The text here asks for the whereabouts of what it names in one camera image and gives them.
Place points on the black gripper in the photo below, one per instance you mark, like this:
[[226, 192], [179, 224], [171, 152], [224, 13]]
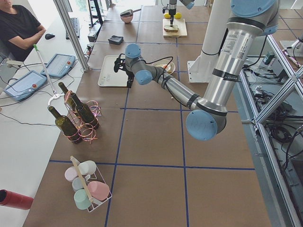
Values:
[[172, 10], [129, 75]]

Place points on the bread slice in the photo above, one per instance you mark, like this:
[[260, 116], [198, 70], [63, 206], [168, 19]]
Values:
[[165, 66], [171, 29]]

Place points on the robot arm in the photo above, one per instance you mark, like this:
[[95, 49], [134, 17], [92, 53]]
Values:
[[187, 3], [248, 19]]

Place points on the white bear tray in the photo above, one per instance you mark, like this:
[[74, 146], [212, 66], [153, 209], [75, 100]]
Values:
[[108, 78]]

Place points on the whole yellow lemon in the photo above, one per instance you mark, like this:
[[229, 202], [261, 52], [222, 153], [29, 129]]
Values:
[[178, 15]]

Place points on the wooden cutting board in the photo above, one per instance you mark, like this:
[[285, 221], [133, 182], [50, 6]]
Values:
[[178, 29]]

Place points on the white round plate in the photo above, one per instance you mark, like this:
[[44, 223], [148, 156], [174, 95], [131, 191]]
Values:
[[173, 67]]

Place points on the grey folded cloth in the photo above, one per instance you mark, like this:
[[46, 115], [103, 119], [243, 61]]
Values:
[[117, 40]]

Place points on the steel scoop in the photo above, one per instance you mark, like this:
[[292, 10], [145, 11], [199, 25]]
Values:
[[128, 13]]

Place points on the pink plastic bowl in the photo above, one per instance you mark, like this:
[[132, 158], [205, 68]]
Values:
[[127, 19]]

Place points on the green wine bottle back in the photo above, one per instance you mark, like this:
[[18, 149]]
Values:
[[84, 112]]

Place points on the green wine bottle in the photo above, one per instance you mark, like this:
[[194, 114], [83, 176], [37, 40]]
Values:
[[66, 126], [67, 97], [84, 112]]

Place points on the far teach pendant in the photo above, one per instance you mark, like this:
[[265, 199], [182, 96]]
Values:
[[59, 65]]

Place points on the teach pendant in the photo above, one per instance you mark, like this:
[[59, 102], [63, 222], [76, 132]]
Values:
[[59, 65], [25, 86]]

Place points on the black keyboard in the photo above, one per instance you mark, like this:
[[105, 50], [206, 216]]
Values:
[[75, 25]]

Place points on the green wine bottle front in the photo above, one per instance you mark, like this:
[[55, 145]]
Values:
[[66, 126]]

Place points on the black computer mouse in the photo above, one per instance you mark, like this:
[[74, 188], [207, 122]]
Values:
[[49, 36]]

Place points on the white cup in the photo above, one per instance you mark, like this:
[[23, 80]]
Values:
[[87, 167]]

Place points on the near teach pendant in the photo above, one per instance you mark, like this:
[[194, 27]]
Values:
[[25, 86]]

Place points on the lilac cup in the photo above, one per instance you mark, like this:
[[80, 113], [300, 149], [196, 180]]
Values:
[[70, 174]]

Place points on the pink cup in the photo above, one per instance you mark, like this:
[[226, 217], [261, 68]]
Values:
[[99, 190]]

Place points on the grey blue cup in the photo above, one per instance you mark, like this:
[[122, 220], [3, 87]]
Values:
[[77, 184]]

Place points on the seated person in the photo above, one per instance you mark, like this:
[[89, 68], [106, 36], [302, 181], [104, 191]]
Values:
[[19, 29]]

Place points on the mint green cup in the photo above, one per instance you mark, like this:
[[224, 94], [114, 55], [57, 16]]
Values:
[[81, 199]]

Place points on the red cylinder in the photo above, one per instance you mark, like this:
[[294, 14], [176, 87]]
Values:
[[15, 200]]

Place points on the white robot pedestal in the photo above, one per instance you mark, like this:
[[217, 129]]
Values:
[[200, 70]]

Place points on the copper wire bottle rack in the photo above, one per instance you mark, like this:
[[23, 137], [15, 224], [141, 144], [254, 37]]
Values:
[[86, 131]]

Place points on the white wire cup rack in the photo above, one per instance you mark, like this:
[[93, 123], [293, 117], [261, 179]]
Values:
[[86, 179]]

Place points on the aluminium frame post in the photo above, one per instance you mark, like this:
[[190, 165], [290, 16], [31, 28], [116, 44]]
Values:
[[62, 10]]

